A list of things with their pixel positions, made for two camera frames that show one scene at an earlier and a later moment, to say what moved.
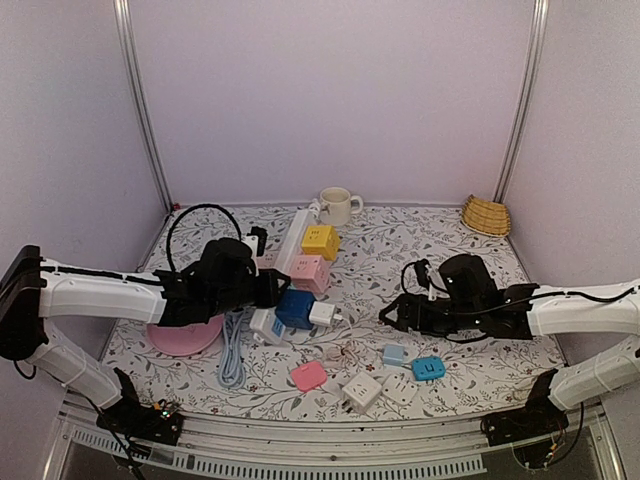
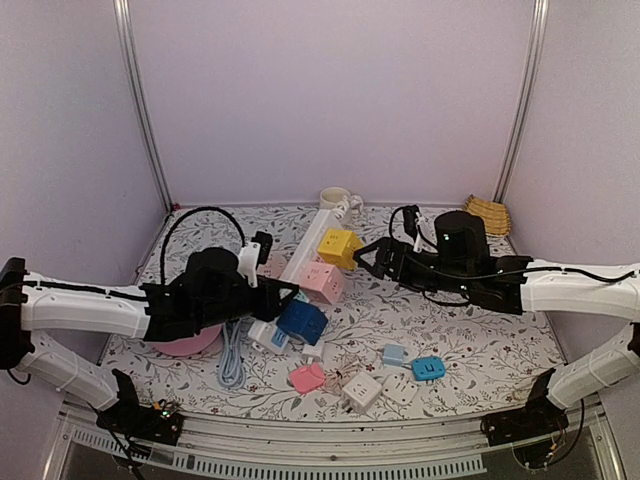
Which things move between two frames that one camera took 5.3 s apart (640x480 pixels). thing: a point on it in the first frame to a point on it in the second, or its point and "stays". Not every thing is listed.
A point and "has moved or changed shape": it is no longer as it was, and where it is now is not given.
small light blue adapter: x=393 y=354 stays
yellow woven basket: x=486 y=216 stays
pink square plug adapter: x=309 y=375 stays
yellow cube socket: x=322 y=240 to x=338 y=246
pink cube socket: x=310 y=272 has moved or changed shape
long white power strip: x=293 y=239 to x=308 y=250
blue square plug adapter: x=426 y=368 stays
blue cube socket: x=293 y=309 has moved or changed shape
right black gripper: x=417 y=321 to x=388 y=247
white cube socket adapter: x=360 y=393 stays
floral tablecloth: x=322 y=354 stays
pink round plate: x=182 y=341 stays
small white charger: x=322 y=313 to x=312 y=352
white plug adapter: x=399 y=388 stays
